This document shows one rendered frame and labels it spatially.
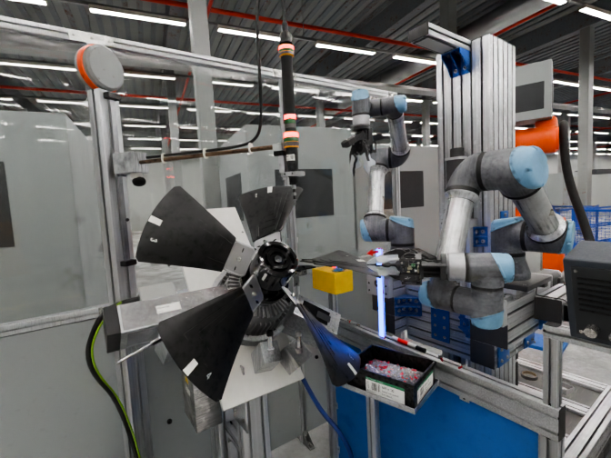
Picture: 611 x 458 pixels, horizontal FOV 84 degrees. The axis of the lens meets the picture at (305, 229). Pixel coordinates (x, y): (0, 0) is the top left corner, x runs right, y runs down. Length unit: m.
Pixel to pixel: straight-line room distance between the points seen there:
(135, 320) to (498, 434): 1.01
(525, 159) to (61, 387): 1.73
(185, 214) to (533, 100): 4.36
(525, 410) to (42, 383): 1.57
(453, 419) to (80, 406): 1.36
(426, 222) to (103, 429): 4.90
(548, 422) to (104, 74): 1.67
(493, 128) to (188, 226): 1.32
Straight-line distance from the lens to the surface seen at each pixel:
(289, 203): 1.12
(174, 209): 0.99
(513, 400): 1.12
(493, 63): 1.80
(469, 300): 1.00
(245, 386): 1.07
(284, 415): 2.12
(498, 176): 1.09
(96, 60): 1.49
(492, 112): 1.74
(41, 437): 1.77
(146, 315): 0.97
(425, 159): 5.69
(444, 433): 1.33
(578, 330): 0.96
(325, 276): 1.46
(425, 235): 5.68
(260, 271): 0.91
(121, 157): 1.36
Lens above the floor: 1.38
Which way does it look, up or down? 5 degrees down
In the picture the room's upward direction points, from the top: 3 degrees counter-clockwise
